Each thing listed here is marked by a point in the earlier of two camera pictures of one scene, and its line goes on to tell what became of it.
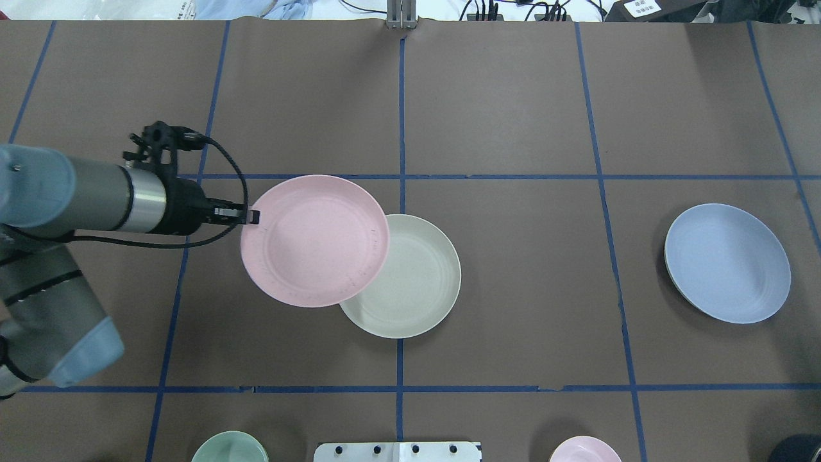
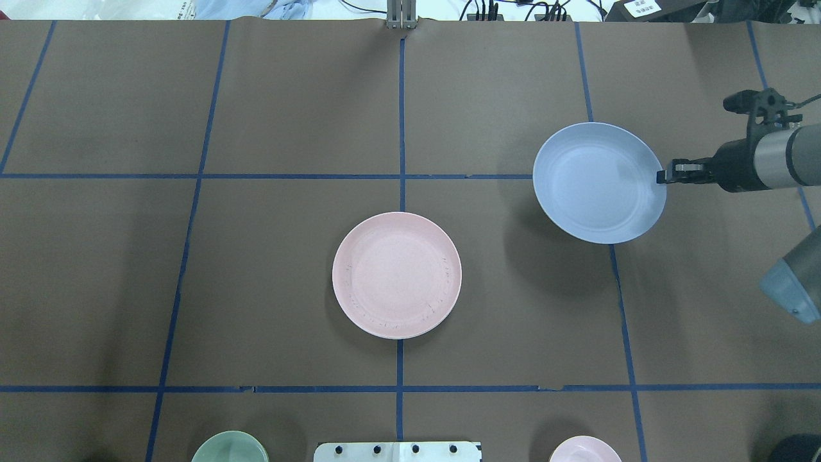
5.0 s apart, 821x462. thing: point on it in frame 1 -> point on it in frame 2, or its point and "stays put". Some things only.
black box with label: (656, 11) stays put
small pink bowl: (585, 448) stays put
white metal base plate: (397, 452) stays put
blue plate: (728, 262) -> (598, 181)
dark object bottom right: (805, 447) stays put
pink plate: (321, 241) -> (397, 275)
